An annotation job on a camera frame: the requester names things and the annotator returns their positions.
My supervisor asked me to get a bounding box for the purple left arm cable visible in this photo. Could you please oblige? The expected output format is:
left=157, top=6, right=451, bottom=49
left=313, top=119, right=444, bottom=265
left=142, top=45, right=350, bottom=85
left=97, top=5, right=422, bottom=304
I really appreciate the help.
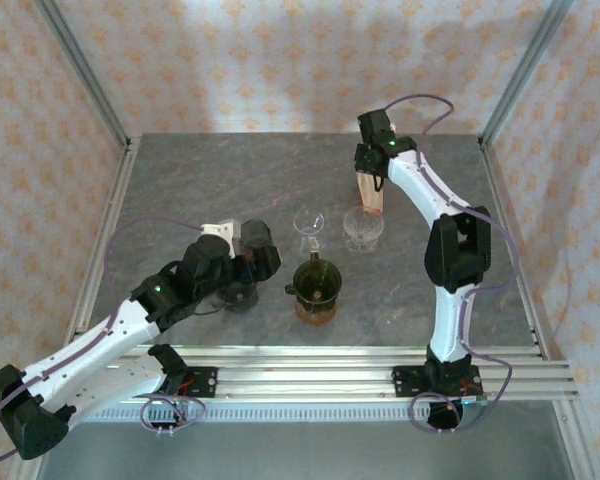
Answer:
left=0, top=214, right=206, bottom=459

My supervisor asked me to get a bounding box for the coffee filter pack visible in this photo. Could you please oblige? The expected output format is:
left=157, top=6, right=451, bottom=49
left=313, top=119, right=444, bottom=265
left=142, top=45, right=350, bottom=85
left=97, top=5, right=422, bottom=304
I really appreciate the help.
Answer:
left=355, top=168, right=386, bottom=217

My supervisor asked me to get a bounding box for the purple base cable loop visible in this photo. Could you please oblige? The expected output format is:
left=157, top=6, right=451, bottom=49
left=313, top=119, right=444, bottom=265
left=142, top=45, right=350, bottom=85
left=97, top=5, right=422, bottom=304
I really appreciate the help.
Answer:
left=409, top=391, right=489, bottom=434
left=139, top=393, right=206, bottom=436

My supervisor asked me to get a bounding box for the dark green coffee dripper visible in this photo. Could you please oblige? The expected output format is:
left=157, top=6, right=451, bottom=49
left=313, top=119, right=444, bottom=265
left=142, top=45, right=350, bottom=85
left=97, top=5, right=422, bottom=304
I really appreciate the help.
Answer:
left=284, top=259, right=344, bottom=311

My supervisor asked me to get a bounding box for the white slotted cable duct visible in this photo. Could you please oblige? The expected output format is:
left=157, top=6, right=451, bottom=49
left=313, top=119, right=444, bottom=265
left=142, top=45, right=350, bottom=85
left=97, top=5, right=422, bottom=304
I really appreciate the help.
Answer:
left=87, top=404, right=434, bottom=422

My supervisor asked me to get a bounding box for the clear glass funnel brown handle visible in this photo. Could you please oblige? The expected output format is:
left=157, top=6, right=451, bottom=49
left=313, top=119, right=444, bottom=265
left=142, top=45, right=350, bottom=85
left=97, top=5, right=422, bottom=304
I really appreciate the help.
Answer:
left=292, top=209, right=326, bottom=264

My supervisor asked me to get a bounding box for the aluminium table side rail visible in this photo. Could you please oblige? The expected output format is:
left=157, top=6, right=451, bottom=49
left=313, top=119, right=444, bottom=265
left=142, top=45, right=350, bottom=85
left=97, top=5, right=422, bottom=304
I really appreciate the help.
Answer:
left=68, top=139, right=142, bottom=344
left=478, top=142, right=551, bottom=361

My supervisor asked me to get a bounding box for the aluminium frame post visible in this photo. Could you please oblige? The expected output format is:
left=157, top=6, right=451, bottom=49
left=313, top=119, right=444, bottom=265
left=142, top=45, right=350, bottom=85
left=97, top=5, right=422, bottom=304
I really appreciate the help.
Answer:
left=34, top=0, right=134, bottom=149
left=479, top=0, right=576, bottom=149

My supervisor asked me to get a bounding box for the brown glass coffee server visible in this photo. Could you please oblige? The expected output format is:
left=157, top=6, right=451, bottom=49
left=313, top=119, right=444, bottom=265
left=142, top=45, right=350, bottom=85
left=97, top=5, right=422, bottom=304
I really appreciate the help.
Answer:
left=293, top=297, right=339, bottom=327

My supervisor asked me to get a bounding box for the clear ribbed coffee dripper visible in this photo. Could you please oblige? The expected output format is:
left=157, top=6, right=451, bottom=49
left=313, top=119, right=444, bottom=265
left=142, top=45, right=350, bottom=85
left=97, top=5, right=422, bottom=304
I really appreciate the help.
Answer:
left=341, top=205, right=386, bottom=254

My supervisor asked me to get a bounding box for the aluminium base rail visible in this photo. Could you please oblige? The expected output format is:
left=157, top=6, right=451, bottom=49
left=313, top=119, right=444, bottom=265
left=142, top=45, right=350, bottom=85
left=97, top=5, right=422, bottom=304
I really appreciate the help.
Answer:
left=104, top=344, right=581, bottom=404

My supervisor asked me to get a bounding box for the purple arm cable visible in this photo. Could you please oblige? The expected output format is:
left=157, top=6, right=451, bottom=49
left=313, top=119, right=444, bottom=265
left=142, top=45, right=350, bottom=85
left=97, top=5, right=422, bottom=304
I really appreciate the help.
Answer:
left=0, top=214, right=206, bottom=459
left=384, top=94, right=521, bottom=406

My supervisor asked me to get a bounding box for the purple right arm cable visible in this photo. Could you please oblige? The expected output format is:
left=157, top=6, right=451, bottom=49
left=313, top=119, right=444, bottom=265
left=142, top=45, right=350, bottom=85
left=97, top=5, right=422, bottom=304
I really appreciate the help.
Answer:
left=384, top=94, right=521, bottom=406

